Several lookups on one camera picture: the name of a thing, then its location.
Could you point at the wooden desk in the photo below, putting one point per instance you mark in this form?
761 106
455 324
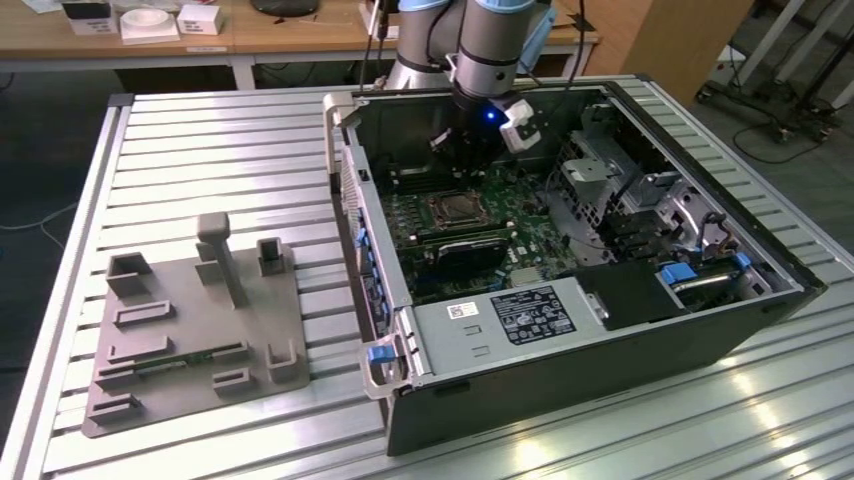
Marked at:
300 35

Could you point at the silver power supply unit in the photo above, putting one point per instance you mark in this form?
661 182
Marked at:
460 345

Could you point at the graphics card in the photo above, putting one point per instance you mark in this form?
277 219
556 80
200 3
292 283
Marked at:
467 257

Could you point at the CPU socket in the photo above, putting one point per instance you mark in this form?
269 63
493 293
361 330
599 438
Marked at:
467 222

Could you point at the wooden cabinet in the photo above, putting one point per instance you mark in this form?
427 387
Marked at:
667 45

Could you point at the black plastic shroud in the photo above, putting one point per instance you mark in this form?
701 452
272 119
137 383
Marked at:
627 295

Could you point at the silver CPU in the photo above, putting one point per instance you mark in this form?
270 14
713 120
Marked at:
461 205

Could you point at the white printed box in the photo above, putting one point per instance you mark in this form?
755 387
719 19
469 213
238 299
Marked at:
200 22

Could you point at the silver heat sink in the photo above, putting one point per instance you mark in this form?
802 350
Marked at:
529 275

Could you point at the black round object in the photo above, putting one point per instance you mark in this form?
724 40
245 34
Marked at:
286 6

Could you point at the blue drive latch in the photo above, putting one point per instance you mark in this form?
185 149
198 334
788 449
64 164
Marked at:
675 274

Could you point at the green motherboard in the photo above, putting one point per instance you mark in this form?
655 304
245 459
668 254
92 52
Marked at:
533 235

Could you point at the blue card latch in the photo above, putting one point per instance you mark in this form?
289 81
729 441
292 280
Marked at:
361 235

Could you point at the small blue tab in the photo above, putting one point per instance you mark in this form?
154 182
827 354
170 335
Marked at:
741 261

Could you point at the grey parts rack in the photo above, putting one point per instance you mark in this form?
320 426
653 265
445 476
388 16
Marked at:
193 320

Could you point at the metal drive cage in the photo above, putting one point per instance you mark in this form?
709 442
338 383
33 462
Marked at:
587 170

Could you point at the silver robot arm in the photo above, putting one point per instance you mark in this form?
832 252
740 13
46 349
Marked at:
489 50

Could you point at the black power supply label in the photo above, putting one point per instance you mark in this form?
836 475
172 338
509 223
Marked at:
533 315

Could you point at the black open PC case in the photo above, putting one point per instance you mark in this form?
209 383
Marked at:
567 395

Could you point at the white round holder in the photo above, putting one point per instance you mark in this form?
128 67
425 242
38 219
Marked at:
149 32

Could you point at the white power supply sticker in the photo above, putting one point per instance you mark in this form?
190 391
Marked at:
463 310

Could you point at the white box with black top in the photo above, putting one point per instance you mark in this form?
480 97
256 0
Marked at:
89 25

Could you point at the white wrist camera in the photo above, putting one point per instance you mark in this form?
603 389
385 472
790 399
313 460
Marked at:
520 127
441 138

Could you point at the green RAM stick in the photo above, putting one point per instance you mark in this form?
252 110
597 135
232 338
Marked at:
460 235
176 361

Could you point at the metal equipment stand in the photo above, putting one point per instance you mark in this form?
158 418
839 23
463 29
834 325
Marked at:
800 107

